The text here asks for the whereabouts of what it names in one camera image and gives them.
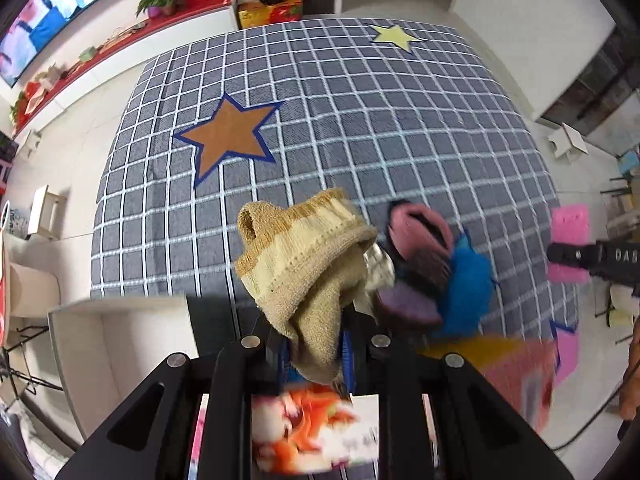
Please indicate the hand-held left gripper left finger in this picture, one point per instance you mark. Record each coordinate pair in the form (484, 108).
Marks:
(260, 360)

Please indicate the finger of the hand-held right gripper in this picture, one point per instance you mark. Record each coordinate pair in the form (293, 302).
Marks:
(570, 255)

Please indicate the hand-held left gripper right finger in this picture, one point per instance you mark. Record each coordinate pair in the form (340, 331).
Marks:
(370, 365)

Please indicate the purple brown knitted sock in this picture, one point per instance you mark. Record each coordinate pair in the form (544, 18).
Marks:
(405, 305)

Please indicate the cream satin scrunchie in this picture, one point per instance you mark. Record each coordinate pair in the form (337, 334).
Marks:
(378, 267)

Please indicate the blue cloth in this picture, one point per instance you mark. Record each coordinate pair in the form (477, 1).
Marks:
(470, 290)

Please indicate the beige knitted sock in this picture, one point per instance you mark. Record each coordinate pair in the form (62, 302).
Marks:
(300, 260)

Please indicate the white storage box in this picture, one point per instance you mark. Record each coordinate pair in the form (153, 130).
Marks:
(115, 340)

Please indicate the pink navy knitted sock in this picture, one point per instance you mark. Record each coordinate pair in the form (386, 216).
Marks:
(417, 225)

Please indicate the person's right forearm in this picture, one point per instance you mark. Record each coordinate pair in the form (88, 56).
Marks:
(632, 380)

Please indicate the white paper cup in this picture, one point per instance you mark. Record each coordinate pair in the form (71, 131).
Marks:
(622, 297)
(620, 317)

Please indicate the fox print box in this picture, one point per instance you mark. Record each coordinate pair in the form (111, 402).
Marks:
(310, 430)

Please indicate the white stool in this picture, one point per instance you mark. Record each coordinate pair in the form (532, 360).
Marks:
(47, 210)
(567, 142)
(30, 142)

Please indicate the pink printed box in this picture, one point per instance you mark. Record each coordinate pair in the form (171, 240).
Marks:
(515, 375)

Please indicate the grey checkered star blanket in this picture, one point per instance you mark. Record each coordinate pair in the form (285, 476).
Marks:
(350, 135)

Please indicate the round table with red cloth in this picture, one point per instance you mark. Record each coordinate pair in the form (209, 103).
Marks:
(35, 290)

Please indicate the white blue porcelain jar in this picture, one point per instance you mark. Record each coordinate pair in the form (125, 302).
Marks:
(15, 220)

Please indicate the red topped white cabinet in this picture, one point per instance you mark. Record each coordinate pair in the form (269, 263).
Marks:
(125, 55)

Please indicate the yellow carton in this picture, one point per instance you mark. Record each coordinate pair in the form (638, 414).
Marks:
(265, 12)

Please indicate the small green box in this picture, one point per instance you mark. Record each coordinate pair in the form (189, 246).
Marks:
(88, 54)

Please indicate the television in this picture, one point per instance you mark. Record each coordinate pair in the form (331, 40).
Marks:
(50, 5)

